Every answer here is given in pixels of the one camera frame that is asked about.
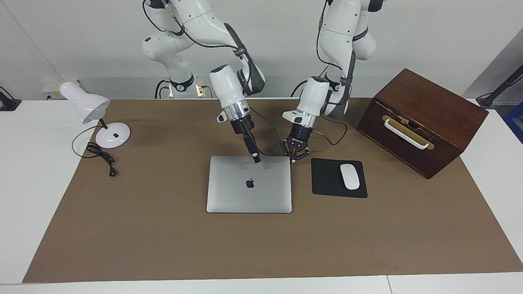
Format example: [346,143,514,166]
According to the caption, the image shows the white desk lamp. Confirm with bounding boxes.
[59,81,131,149]

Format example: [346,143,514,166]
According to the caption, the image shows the brass handle plate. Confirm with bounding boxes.
[382,115,435,151]

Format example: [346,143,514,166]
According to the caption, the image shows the silver grey laptop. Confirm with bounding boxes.
[206,155,293,214]

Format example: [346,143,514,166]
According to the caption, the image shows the white computer mouse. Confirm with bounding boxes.
[340,163,360,191]

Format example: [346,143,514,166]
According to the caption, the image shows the blue bin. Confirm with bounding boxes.
[503,102,523,143]

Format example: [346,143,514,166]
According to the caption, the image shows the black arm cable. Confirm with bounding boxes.
[316,0,349,146]
[142,0,282,158]

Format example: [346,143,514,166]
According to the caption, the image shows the black base cable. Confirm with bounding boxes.
[154,79,170,99]
[291,80,311,98]

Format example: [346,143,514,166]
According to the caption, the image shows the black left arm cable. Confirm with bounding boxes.
[316,0,349,146]

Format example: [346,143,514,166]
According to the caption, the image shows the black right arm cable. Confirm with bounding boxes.
[142,0,282,158]

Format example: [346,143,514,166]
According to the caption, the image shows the white wall power strip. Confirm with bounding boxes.
[41,80,82,100]

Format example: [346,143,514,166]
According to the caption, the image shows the white box handle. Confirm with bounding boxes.
[384,118,429,150]

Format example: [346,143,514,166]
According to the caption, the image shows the black stand foot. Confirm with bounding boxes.
[0,86,22,111]

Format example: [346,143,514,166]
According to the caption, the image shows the brown table mat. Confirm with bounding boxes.
[22,98,523,283]

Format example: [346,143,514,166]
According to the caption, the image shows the black tripod stand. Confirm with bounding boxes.
[476,65,523,109]

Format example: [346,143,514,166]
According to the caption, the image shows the black lamp power cable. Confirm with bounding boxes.
[72,125,117,178]

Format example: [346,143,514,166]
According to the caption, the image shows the black mouse pad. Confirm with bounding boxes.
[311,158,368,199]

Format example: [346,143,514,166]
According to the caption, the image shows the dark wooden box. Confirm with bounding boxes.
[355,68,489,180]

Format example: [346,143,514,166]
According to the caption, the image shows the black left base cable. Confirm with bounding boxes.
[291,80,311,98]

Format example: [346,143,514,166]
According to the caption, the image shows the black right base cable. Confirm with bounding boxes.
[154,79,170,99]

